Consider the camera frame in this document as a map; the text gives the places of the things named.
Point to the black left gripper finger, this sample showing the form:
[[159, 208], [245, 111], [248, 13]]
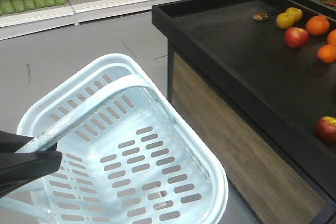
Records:
[[19, 169], [10, 143]]

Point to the light blue plastic basket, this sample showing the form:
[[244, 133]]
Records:
[[127, 155]]

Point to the yellow citrus front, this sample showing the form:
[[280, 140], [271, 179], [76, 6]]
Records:
[[285, 20]]

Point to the yellow citrus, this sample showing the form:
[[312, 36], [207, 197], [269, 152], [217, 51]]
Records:
[[285, 20], [295, 12]]

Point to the pink red apple left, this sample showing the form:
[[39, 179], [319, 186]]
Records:
[[296, 37]]

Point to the yellow citrus back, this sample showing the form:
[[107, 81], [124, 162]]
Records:
[[295, 12]]

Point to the dark red apple front left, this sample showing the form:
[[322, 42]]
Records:
[[325, 130]]

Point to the small orange middle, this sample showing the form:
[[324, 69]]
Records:
[[326, 54]]

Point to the orange tangerine knobbed left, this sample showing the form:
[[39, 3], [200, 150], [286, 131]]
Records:
[[317, 25]]

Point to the orange tangerine knobbed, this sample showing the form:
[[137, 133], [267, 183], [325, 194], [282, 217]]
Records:
[[317, 25], [331, 38]]

